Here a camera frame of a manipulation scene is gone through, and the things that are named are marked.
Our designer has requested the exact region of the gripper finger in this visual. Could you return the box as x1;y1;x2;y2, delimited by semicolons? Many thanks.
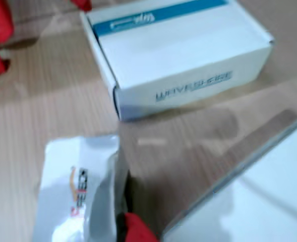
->
116;212;163;242

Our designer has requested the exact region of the plain white box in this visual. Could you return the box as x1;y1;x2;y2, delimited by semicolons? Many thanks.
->
162;109;297;242

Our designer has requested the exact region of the white box with blue stripe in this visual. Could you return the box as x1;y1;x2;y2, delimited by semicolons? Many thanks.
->
79;0;276;122

